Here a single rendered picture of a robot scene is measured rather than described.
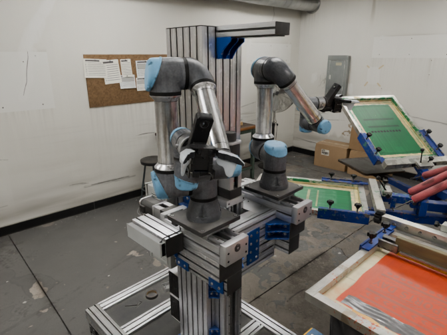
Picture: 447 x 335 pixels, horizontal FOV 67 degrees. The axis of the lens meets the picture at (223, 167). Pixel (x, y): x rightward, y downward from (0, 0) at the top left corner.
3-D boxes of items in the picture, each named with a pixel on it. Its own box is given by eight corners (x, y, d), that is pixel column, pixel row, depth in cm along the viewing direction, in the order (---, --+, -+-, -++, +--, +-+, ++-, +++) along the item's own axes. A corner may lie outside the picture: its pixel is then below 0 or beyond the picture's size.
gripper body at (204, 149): (216, 179, 89) (203, 166, 100) (220, 147, 87) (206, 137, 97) (187, 179, 86) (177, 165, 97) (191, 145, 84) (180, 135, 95)
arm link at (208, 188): (221, 197, 139) (221, 165, 135) (189, 201, 135) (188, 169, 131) (212, 187, 150) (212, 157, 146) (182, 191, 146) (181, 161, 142)
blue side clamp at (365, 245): (367, 260, 169) (369, 248, 167) (357, 256, 173) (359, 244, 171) (392, 239, 189) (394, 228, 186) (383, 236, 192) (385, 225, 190)
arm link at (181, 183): (211, 189, 109) (211, 156, 106) (177, 193, 106) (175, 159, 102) (204, 181, 116) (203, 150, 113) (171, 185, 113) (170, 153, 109)
